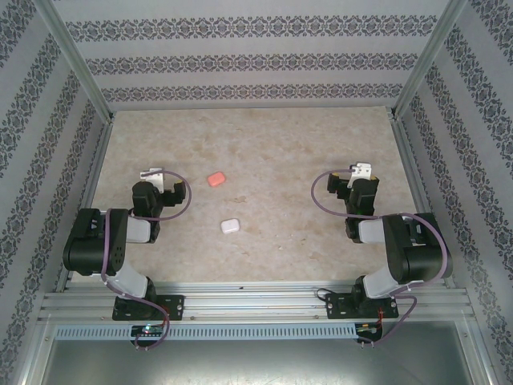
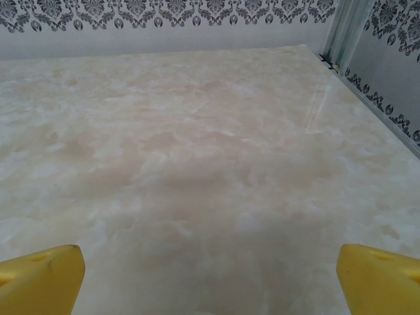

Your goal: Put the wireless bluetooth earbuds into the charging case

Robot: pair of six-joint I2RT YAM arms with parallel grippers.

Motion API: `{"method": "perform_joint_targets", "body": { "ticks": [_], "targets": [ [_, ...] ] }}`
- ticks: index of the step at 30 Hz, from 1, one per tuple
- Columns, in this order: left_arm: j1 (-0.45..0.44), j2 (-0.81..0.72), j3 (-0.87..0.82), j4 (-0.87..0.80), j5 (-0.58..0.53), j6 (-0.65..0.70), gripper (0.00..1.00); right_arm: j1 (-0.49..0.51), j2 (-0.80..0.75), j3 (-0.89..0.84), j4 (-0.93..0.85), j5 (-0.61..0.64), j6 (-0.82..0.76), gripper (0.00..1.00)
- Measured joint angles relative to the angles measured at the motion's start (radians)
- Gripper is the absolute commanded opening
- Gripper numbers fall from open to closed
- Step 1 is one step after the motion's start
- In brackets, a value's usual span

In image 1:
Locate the left circuit board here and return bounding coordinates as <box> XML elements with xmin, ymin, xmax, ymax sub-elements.
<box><xmin>131</xmin><ymin>325</ymin><xmax>164</xmax><ymax>337</ymax></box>

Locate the grey metal sheet panel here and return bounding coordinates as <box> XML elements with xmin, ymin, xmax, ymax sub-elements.
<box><xmin>23</xmin><ymin>318</ymin><xmax>494</xmax><ymax>385</ymax></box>

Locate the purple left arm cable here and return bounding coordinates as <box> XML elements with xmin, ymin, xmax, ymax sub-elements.
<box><xmin>99</xmin><ymin>170</ymin><xmax>193</xmax><ymax>351</ymax></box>

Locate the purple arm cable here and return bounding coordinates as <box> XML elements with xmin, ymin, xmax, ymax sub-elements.
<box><xmin>311</xmin><ymin>169</ymin><xmax>449</xmax><ymax>349</ymax></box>
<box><xmin>99</xmin><ymin>170</ymin><xmax>193</xmax><ymax>351</ymax></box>

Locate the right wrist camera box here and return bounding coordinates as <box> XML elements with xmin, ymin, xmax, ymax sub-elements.
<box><xmin>347</xmin><ymin>161</ymin><xmax>374</xmax><ymax>189</ymax></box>

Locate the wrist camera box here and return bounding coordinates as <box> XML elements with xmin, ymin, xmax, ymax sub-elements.
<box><xmin>139</xmin><ymin>167</ymin><xmax>166</xmax><ymax>194</ymax></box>
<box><xmin>347</xmin><ymin>161</ymin><xmax>374</xmax><ymax>189</ymax></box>

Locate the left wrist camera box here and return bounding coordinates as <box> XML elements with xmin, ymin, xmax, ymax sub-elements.
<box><xmin>139</xmin><ymin>167</ymin><xmax>166</xmax><ymax>194</ymax></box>

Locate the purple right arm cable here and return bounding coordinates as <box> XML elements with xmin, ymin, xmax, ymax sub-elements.
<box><xmin>311</xmin><ymin>169</ymin><xmax>449</xmax><ymax>349</ymax></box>

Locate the aluminium side rail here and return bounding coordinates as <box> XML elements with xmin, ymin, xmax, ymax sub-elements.
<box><xmin>55</xmin><ymin>114</ymin><xmax>115</xmax><ymax>293</ymax></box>
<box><xmin>391</xmin><ymin>114</ymin><xmax>456</xmax><ymax>290</ymax></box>

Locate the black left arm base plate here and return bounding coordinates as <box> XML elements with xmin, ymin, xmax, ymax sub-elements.
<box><xmin>111</xmin><ymin>294</ymin><xmax>186</xmax><ymax>322</ymax></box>

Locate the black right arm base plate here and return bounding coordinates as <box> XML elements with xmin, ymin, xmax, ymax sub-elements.
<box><xmin>325</xmin><ymin>292</ymin><xmax>400</xmax><ymax>321</ymax></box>

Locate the aluminium frame post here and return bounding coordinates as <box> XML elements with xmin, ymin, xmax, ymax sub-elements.
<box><xmin>34</xmin><ymin>0</ymin><xmax>114</xmax><ymax>121</ymax></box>
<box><xmin>392</xmin><ymin>0</ymin><xmax>469</xmax><ymax>120</ymax></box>

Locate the aluminium mounting rail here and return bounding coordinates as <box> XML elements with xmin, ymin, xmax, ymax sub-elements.
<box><xmin>39</xmin><ymin>280</ymin><xmax>472</xmax><ymax>322</ymax></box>

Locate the slotted grey cable duct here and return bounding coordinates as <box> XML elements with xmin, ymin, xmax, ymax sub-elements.
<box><xmin>54</xmin><ymin>323</ymin><xmax>357</xmax><ymax>341</ymax></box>

